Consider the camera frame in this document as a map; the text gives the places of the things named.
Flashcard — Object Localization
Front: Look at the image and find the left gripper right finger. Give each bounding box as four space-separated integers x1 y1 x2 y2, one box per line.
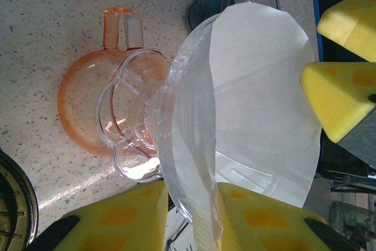
216 182 358 251

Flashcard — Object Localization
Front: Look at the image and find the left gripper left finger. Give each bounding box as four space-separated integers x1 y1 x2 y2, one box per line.
28 180 169 251

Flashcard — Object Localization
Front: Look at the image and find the white paper coffee filter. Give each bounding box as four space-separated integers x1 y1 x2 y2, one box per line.
170 2 323 251

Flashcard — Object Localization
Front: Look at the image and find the clear plastic dripper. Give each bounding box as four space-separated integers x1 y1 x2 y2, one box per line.
93 12 318 234

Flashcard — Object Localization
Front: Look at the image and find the orange transparent cup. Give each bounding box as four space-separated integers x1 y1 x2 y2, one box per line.
56 6 177 158

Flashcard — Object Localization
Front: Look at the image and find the grey transparent beaker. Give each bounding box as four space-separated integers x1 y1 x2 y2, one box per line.
186 0 233 33

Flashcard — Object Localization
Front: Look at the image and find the white-faced black clock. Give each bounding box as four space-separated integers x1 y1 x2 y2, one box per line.
163 203 200 251

